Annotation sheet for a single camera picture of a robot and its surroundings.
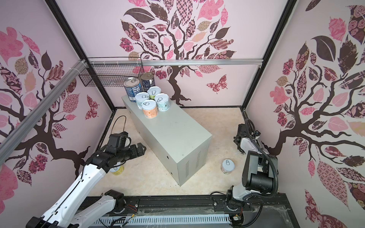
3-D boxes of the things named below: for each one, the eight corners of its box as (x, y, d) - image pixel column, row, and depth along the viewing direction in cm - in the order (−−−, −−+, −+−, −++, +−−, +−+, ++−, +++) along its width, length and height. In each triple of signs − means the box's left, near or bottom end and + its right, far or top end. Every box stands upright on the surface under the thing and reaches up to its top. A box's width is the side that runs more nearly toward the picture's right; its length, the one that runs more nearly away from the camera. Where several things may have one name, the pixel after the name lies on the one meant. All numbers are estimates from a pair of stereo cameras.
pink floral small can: (222, 174, 86) (223, 171, 81) (220, 162, 90) (221, 159, 86) (233, 174, 85) (235, 171, 81) (230, 162, 90) (233, 159, 86)
